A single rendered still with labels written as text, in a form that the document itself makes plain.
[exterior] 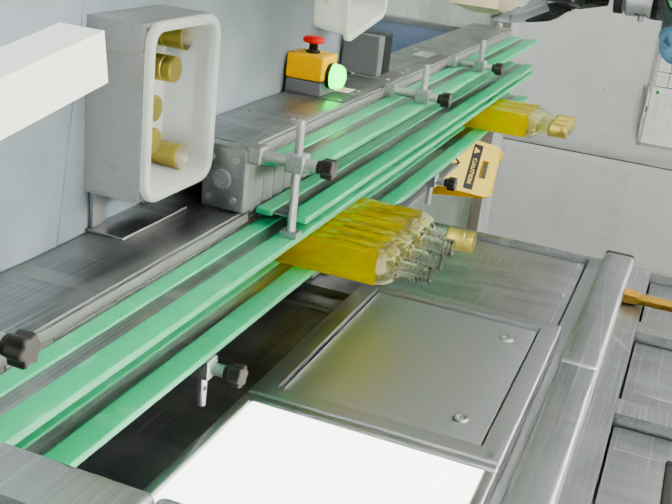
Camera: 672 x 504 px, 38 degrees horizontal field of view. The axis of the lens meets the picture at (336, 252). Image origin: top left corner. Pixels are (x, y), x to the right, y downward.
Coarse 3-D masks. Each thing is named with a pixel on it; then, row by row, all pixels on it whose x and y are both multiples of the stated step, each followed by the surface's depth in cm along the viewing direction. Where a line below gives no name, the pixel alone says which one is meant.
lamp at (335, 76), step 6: (330, 66) 173; (336, 66) 173; (342, 66) 174; (330, 72) 172; (336, 72) 172; (342, 72) 173; (324, 78) 173; (330, 78) 173; (336, 78) 172; (342, 78) 173; (330, 84) 173; (336, 84) 173; (342, 84) 174
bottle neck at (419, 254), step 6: (414, 246) 148; (414, 252) 147; (420, 252) 147; (426, 252) 147; (432, 252) 147; (438, 252) 147; (414, 258) 147; (420, 258) 147; (426, 258) 147; (432, 258) 146; (438, 258) 146; (444, 258) 148; (432, 264) 146; (438, 264) 146; (438, 270) 147
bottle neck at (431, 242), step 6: (426, 234) 153; (426, 240) 152; (432, 240) 152; (438, 240) 152; (444, 240) 152; (450, 240) 152; (426, 246) 152; (432, 246) 152; (438, 246) 151; (444, 246) 151; (450, 246) 151; (444, 252) 151; (450, 252) 151
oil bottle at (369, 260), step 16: (304, 240) 145; (320, 240) 144; (336, 240) 144; (352, 240) 144; (368, 240) 145; (384, 240) 146; (288, 256) 147; (304, 256) 146; (320, 256) 145; (336, 256) 144; (352, 256) 143; (368, 256) 142; (384, 256) 141; (400, 256) 144; (336, 272) 145; (352, 272) 144; (368, 272) 143; (384, 272) 142
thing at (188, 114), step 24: (168, 24) 117; (192, 24) 122; (216, 24) 128; (168, 48) 131; (192, 48) 130; (216, 48) 129; (144, 72) 116; (192, 72) 131; (216, 72) 131; (144, 96) 116; (168, 96) 133; (192, 96) 132; (216, 96) 132; (144, 120) 117; (168, 120) 134; (192, 120) 133; (144, 144) 118; (192, 144) 135; (144, 168) 119; (168, 168) 133; (192, 168) 134; (144, 192) 121; (168, 192) 126
